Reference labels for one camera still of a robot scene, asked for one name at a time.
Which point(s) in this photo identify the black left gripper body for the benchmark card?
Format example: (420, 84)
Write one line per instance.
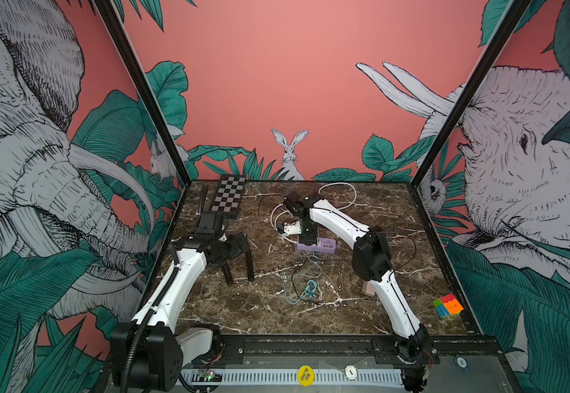
(230, 248)

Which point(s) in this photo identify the white slotted rail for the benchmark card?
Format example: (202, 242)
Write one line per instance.
(387, 377)

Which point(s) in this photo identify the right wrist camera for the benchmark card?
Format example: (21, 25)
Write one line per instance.
(290, 228)

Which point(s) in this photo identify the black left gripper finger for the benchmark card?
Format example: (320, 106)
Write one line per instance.
(249, 263)
(227, 274)

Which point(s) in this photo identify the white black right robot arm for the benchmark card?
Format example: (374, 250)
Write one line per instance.
(371, 261)

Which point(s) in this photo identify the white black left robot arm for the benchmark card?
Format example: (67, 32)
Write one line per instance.
(146, 352)

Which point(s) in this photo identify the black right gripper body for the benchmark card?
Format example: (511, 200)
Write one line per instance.
(308, 235)

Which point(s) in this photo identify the black white checkerboard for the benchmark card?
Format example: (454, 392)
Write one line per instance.
(228, 196)

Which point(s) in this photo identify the purple power strip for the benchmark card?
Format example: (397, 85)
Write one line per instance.
(323, 245)

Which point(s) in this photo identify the pink cube block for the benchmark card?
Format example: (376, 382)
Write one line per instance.
(368, 289)

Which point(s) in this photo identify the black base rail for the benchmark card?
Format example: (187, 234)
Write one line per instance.
(383, 348)

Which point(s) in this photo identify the multicolour puzzle cube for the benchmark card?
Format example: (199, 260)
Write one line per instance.
(447, 306)

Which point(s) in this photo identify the yellow round sticker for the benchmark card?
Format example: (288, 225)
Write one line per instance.
(306, 375)

